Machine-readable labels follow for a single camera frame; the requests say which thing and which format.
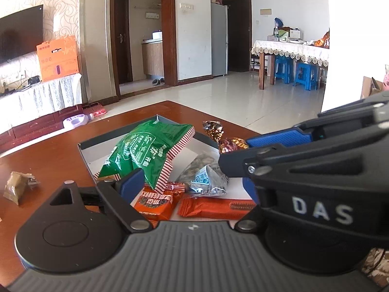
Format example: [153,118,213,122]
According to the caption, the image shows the white purple bottle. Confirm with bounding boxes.
[62,113,95,129]

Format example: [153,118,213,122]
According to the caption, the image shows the wooden kitchen cabinet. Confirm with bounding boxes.
[141,40,165,77]

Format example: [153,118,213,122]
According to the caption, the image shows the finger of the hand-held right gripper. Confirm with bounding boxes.
[218,121,389,181]
[246,92,389,149]

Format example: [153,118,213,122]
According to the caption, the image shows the orange square snack packet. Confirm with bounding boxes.
[134,185,174,221]

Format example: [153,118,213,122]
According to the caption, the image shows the brown patterned cushion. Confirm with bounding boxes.
[360,247,389,290]

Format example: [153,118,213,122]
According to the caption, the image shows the dark grey cardboard box tray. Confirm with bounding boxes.
[77,114,259,224]

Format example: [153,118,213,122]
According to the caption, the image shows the green snack bag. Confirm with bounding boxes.
[94,119,196,191]

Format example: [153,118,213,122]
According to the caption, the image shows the orange snack bag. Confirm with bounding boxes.
[313,28,330,48]

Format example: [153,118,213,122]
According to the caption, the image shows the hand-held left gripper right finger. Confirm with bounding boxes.
[235,177,268,232]

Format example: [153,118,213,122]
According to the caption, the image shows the wall power sockets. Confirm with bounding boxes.
[0,71,26,86]

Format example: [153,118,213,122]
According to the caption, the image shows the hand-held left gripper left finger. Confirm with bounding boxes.
[36,167,153,233]

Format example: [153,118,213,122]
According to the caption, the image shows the dining table with lace cloth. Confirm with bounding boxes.
[250,39,330,91]

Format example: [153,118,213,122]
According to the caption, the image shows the orange snack bar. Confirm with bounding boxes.
[177,196,256,220]

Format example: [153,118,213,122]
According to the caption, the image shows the blue plastic stool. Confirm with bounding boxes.
[274,56,294,85]
[293,61,320,91]

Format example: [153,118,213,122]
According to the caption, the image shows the red dustpan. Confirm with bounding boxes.
[83,103,107,118]

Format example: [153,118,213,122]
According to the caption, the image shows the clear sunflower seed packet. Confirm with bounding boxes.
[176,153,230,197]

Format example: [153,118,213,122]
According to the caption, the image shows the silver refrigerator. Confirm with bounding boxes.
[211,2,229,77]

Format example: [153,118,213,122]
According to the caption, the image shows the silver brown candy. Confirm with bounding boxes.
[203,120,225,142]

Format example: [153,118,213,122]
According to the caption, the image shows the tan pastry packet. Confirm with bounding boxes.
[3,172,41,205]

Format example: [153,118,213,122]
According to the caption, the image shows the gold purple candy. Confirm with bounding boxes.
[218,137,250,154]

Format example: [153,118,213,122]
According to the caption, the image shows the dark wooden TV cabinet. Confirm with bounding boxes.
[0,103,92,156]

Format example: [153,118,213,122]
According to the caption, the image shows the orange gift box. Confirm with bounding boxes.
[36,35,81,82]

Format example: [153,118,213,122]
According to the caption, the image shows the white lace cloth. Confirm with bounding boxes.
[0,73,83,132]

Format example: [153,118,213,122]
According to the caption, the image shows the black television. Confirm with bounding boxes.
[0,4,45,65]

